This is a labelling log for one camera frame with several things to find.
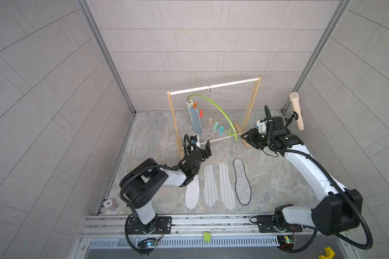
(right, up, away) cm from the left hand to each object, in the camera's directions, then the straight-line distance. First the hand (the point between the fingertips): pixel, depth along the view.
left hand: (206, 139), depth 88 cm
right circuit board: (+34, -42, -20) cm, 57 cm away
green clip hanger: (+5, +7, -11) cm, 14 cm away
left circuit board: (-23, -40, -24) cm, 51 cm away
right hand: (+17, +3, -9) cm, 20 cm away
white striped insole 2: (+10, -26, -7) cm, 29 cm away
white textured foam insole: (-7, -26, -7) cm, 28 cm away
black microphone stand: (+50, +13, +1) cm, 52 cm away
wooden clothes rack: (+17, +4, -9) cm, 20 cm away
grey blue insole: (-6, +12, +6) cm, 15 cm away
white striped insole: (+2, -24, -6) cm, 25 cm away
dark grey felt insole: (+18, -24, -7) cm, 31 cm away
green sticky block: (0, -39, -21) cm, 44 cm away
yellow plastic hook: (+48, -43, -25) cm, 69 cm away
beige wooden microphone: (+47, +23, -3) cm, 52 cm away
